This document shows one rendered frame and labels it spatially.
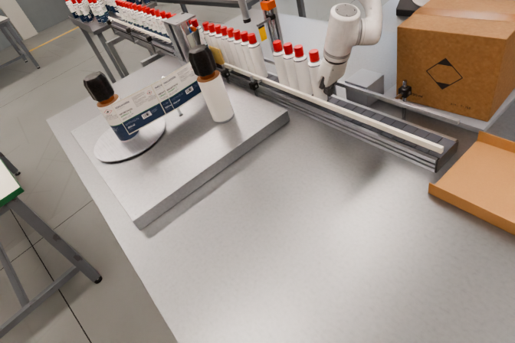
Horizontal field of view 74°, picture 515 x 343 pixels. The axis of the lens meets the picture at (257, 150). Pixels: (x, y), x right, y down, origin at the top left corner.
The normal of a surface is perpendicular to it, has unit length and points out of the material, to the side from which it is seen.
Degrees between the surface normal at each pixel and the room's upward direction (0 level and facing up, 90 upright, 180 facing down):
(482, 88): 90
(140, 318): 0
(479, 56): 90
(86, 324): 0
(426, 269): 0
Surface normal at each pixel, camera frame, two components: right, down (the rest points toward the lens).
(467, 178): -0.25, -0.73
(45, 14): 0.71, 0.31
